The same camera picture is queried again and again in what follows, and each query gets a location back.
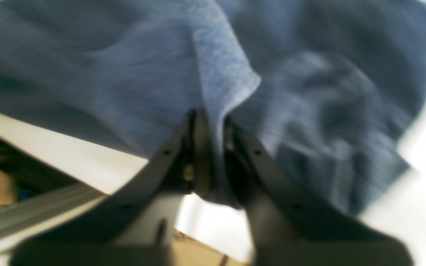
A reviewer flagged aluminium table frame rail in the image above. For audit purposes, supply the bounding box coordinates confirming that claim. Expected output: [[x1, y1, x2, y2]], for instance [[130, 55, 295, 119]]
[[0, 118, 106, 259]]

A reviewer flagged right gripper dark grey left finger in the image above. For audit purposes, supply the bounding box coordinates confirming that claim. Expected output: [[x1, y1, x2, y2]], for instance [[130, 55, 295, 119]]
[[10, 109, 213, 266]]

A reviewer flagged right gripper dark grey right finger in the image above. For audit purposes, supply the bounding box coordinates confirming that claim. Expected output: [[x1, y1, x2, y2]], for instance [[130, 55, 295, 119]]
[[224, 119, 414, 266]]

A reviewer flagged dark blue T-shirt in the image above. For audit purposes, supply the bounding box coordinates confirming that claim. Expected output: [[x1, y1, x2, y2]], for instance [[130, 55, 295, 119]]
[[0, 0, 426, 215]]

